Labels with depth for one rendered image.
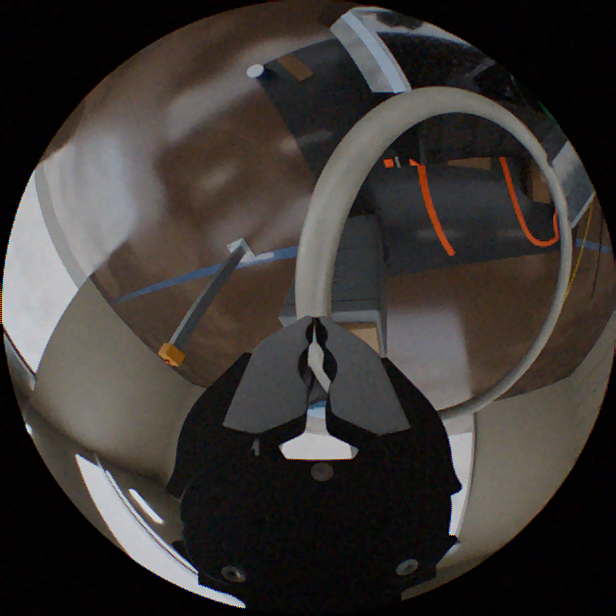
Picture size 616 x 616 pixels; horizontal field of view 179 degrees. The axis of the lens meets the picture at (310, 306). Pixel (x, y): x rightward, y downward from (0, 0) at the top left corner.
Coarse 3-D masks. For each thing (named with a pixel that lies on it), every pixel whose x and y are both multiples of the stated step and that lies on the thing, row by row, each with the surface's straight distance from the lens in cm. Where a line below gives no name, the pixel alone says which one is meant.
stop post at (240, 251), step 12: (240, 240) 184; (240, 252) 184; (252, 252) 185; (228, 264) 170; (216, 276) 162; (228, 276) 167; (204, 288) 160; (216, 288) 157; (204, 300) 149; (192, 312) 142; (204, 312) 148; (180, 324) 144; (192, 324) 141; (180, 336) 136; (168, 348) 130; (180, 348) 136; (168, 360) 135; (180, 360) 133
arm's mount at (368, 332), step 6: (342, 324) 83; (348, 324) 82; (354, 324) 81; (360, 324) 81; (366, 324) 80; (372, 324) 80; (348, 330) 80; (354, 330) 80; (360, 330) 80; (366, 330) 80; (372, 330) 80; (360, 336) 82; (366, 336) 82; (372, 336) 82; (378, 336) 87; (366, 342) 85; (372, 342) 85; (378, 342) 87; (378, 348) 88
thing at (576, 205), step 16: (560, 128) 45; (544, 144) 40; (560, 144) 40; (560, 160) 37; (576, 160) 51; (544, 176) 40; (560, 176) 44; (576, 176) 50; (576, 192) 48; (592, 192) 49; (576, 208) 45
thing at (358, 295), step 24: (360, 216) 146; (360, 240) 117; (336, 264) 102; (360, 264) 98; (384, 264) 155; (336, 288) 88; (360, 288) 86; (384, 288) 120; (288, 312) 87; (336, 312) 79; (360, 312) 77; (384, 312) 103; (384, 336) 96
